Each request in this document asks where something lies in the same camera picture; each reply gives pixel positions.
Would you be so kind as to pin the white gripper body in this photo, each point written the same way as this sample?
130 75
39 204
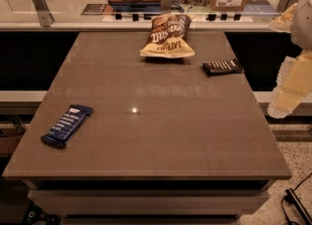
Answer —
303 24

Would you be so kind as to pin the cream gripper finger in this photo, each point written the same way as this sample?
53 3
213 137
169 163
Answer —
283 22
282 104

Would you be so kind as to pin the brown chip bag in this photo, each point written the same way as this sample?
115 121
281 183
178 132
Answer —
167 37

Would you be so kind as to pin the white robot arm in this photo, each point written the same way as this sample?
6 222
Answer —
301 27

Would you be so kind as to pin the blue rxbar wrapper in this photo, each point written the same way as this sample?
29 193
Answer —
68 124

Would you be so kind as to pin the black snack bar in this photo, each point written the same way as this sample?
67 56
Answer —
223 67

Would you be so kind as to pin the black power strip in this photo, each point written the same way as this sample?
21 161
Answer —
293 199

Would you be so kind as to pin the grey table drawer unit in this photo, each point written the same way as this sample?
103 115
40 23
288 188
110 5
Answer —
158 203

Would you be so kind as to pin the dark packet under table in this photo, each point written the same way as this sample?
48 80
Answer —
35 215

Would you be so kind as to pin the left metal glass bracket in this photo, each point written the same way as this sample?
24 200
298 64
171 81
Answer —
43 13

